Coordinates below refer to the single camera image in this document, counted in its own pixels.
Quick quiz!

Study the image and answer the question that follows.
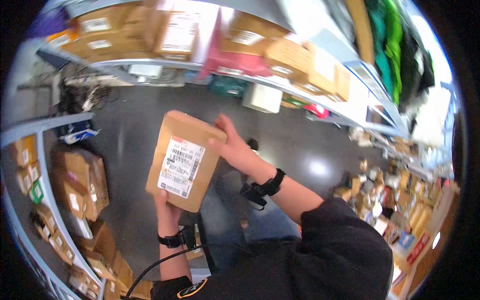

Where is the row of hanging clothes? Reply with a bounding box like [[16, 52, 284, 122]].
[[345, 0, 452, 147]]

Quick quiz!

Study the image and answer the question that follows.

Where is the person's left hand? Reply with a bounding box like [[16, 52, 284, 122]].
[[154, 189, 185, 238]]

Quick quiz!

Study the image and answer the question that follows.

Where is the person's right hand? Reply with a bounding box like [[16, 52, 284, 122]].
[[208, 113, 278, 184]]

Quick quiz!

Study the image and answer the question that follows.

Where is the cardboard box with white label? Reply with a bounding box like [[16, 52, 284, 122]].
[[145, 110, 228, 213]]

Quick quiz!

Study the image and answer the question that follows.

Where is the dark heap of cables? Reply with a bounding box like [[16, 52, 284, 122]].
[[55, 74, 114, 115]]

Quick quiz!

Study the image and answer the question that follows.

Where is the black wrist band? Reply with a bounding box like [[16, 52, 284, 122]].
[[239, 168, 287, 211], [157, 224, 198, 250]]

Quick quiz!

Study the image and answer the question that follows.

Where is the person's body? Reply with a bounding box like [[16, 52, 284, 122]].
[[150, 197, 394, 300]]

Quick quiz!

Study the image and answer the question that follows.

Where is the teal bag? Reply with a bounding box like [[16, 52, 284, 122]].
[[208, 74, 250, 99]]

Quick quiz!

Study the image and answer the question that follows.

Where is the grey shelf full of cartons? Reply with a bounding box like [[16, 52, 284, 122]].
[[0, 112, 154, 300], [26, 0, 411, 137]]

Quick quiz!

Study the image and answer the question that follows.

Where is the blue and white packet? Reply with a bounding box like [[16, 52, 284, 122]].
[[59, 127, 102, 145]]

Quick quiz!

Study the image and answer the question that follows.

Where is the person's left thumb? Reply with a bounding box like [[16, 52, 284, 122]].
[[154, 189, 168, 211]]

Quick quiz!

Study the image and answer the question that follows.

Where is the person's right thumb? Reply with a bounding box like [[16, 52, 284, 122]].
[[208, 137, 229, 154]]

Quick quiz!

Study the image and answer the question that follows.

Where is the person's right index finger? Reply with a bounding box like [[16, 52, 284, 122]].
[[214, 113, 241, 140]]

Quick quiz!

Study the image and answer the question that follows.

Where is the red packet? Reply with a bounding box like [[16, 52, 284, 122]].
[[303, 103, 331, 120]]

